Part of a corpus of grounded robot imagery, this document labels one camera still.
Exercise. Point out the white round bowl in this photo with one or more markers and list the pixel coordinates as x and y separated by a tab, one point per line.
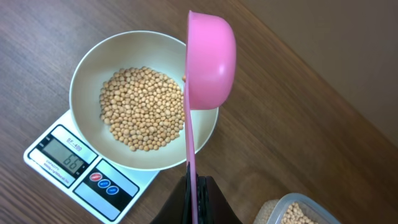
157	51

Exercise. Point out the soybeans in white bowl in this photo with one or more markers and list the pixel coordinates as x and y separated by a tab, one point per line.
143	108

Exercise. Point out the pink plastic measuring scoop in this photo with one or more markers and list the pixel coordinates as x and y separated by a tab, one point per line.
210	64

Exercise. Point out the yellow soybeans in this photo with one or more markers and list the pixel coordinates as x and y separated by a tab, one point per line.
295	215

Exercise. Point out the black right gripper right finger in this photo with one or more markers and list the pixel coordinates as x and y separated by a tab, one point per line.
213	208

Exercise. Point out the white digital kitchen scale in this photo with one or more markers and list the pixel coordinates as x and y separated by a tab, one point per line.
106	190

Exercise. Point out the clear plastic container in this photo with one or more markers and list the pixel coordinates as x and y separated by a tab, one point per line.
272	211

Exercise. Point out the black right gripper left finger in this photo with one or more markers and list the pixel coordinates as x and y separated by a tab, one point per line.
178	207

